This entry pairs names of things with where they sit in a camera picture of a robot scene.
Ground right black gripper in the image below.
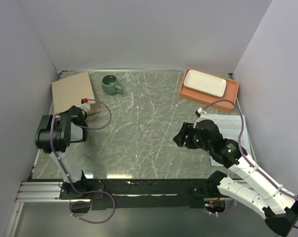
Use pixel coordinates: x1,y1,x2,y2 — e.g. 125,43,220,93
172,121,212,153

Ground beige cardboard folder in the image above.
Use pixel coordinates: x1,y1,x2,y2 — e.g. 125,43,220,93
51,72,95,114

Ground white printed paper sheets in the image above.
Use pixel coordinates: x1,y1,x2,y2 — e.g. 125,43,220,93
210,114,252,154

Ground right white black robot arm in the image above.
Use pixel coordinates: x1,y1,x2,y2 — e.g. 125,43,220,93
173,119,298,237

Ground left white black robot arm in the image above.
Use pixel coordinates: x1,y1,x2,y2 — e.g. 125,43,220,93
35,106,89,198

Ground teal ceramic mug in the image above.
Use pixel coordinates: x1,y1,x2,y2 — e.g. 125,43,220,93
102,75,122,95

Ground salmon rectangular tray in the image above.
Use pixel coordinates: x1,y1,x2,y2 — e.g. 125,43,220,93
178,69,239,106

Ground white rectangular plate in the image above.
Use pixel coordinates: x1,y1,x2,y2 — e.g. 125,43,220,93
184,70,227,97

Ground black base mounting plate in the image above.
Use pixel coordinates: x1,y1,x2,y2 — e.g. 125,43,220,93
59,177,235,211

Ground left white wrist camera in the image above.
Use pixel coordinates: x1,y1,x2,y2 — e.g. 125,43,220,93
78,98,92,115

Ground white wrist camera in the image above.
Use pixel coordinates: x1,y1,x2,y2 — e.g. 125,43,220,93
78,98,92,115
193,108,212,128

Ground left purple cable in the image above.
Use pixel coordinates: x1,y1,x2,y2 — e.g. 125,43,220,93
51,99,116,224

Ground purple cable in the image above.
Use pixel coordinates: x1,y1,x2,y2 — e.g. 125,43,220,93
200,99,298,232
51,99,116,224

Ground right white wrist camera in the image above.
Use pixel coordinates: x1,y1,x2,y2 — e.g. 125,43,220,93
193,108,212,128

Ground aluminium extrusion rail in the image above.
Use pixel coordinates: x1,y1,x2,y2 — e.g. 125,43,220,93
15,181,66,202

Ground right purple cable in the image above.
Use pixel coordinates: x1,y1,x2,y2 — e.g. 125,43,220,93
200,99,298,232

